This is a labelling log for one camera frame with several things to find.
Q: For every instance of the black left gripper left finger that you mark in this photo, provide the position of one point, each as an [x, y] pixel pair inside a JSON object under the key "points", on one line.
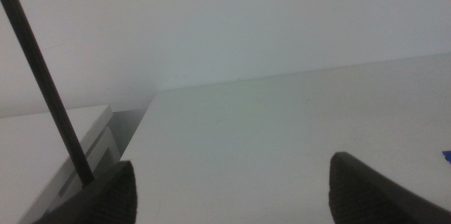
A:
{"points": [[105, 199]]}

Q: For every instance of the blue mat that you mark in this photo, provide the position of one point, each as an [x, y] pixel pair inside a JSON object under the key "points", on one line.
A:
{"points": [[447, 155]]}

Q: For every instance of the white side table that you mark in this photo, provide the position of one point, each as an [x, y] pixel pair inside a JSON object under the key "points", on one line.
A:
{"points": [[38, 153]]}

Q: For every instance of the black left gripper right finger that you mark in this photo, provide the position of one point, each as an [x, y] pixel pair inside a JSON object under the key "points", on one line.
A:
{"points": [[363, 196]]}

